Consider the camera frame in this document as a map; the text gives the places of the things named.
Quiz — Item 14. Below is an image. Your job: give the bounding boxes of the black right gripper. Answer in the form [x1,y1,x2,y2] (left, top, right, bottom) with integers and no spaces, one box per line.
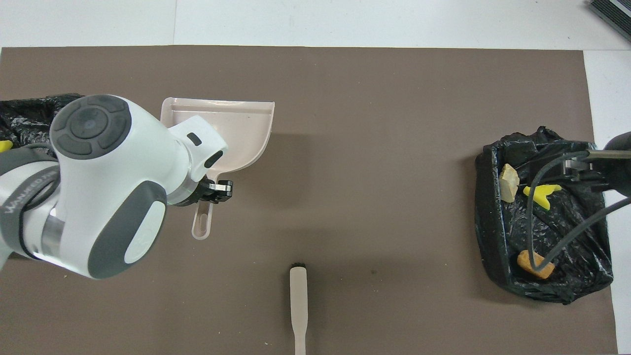
[562,132,631,194]

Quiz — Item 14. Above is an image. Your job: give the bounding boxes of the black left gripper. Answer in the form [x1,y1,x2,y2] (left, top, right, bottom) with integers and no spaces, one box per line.
[173,180,234,207]

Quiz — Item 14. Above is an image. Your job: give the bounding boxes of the beige plastic dustpan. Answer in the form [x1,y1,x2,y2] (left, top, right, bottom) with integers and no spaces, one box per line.
[160,97,276,241]

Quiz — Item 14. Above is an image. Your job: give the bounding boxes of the striped croissant bread piece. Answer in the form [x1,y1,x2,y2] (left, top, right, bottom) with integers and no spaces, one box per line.
[499,164,520,204]

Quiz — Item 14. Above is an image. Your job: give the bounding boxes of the brown bread roll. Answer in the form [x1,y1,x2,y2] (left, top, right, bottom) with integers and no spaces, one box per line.
[517,249,556,280]

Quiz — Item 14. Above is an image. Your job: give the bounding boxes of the beige brush black bristles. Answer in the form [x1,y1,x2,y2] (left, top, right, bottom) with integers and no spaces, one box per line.
[289,263,309,355]

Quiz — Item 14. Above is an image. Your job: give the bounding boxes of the black bag lined pink bin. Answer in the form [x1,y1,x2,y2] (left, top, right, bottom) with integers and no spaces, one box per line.
[0,93,85,148]

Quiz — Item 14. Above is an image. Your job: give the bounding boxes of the brown table mat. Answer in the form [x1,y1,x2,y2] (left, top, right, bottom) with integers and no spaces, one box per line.
[0,45,619,355]

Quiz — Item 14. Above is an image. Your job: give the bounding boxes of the dark ribbed panel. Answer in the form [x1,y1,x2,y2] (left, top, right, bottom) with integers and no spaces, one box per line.
[588,0,631,42]

